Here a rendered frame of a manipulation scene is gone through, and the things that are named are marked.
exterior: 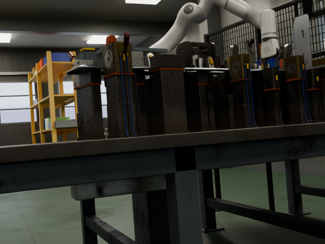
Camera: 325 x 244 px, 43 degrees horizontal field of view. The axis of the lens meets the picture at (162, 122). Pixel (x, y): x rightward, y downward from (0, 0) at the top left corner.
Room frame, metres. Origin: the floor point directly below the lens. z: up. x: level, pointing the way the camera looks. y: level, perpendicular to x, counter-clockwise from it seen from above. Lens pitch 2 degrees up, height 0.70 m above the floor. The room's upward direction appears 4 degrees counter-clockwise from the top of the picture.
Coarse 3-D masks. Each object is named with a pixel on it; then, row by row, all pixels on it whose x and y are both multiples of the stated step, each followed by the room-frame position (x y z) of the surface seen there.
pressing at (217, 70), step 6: (78, 66) 1.65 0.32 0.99; (84, 66) 1.64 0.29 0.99; (90, 66) 1.65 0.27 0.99; (96, 66) 1.66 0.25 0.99; (102, 66) 1.68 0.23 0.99; (138, 66) 1.77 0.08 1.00; (144, 66) 1.80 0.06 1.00; (66, 72) 1.75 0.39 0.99; (72, 72) 1.80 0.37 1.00; (78, 72) 1.82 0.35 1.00; (102, 72) 1.88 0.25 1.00; (150, 72) 1.98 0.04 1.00; (186, 72) 2.07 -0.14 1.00; (192, 72) 2.09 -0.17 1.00; (210, 72) 2.12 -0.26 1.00; (216, 72) 2.14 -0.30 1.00; (222, 72) 2.16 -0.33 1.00; (228, 72) 2.17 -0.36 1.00; (252, 72) 2.26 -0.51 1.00; (282, 72) 2.36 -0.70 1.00
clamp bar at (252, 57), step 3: (252, 39) 2.44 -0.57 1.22; (246, 42) 2.46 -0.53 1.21; (249, 42) 2.46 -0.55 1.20; (252, 42) 2.44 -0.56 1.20; (246, 45) 2.46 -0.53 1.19; (249, 45) 2.47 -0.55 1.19; (246, 48) 2.47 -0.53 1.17; (249, 48) 2.45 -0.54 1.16; (252, 48) 2.46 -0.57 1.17; (249, 51) 2.45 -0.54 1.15; (252, 51) 2.46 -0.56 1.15; (249, 54) 2.45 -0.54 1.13; (252, 54) 2.47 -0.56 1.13; (252, 57) 2.46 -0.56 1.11; (252, 60) 2.46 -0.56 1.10; (255, 60) 2.46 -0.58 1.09; (252, 63) 2.44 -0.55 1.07
